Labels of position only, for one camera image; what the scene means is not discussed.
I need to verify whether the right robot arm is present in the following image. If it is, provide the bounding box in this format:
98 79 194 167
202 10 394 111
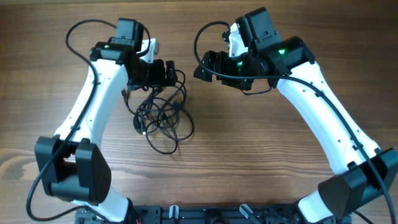
194 7 397 223

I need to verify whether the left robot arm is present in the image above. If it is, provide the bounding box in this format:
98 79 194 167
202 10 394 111
32 38 177 223

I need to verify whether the right camera cable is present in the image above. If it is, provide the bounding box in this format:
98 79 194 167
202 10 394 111
193 21 397 224

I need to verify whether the camera cable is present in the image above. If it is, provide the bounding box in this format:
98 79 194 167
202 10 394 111
25 19 152 222
193 21 397 224

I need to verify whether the left camera cable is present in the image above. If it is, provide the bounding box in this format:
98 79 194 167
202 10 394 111
25 19 152 222

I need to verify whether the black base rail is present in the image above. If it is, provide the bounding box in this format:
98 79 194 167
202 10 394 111
74 203 352 224

